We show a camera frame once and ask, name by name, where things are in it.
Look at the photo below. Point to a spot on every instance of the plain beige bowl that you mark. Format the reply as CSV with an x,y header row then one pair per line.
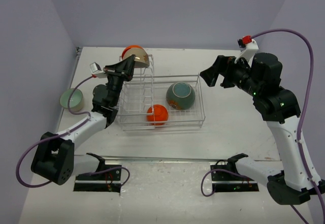
x,y
76,102

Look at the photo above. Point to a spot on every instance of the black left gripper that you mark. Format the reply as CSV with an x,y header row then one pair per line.
x,y
124,69

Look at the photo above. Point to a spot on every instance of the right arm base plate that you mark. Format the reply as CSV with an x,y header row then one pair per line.
x,y
223,182

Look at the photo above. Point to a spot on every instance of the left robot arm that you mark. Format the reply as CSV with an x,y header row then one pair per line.
x,y
55,158

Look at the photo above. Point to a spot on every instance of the floral beige bowl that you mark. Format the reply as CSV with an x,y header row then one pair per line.
x,y
141,57

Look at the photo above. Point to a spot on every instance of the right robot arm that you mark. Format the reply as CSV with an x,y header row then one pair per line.
x,y
280,109

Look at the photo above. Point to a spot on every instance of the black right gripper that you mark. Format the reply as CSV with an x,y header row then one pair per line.
x,y
224,65

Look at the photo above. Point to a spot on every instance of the mint green bowl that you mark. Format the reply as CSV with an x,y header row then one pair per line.
x,y
70,91

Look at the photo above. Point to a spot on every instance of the white wire dish rack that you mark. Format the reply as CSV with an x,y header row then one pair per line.
x,y
146,90

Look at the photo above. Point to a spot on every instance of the small orange bowl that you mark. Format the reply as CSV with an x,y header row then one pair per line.
x,y
157,115

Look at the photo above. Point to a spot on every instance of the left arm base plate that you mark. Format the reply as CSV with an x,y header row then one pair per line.
x,y
109,182

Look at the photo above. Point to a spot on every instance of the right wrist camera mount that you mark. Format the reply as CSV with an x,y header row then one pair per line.
x,y
248,47

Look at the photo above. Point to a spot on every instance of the large teal ceramic bowl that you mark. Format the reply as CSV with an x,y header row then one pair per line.
x,y
180,96

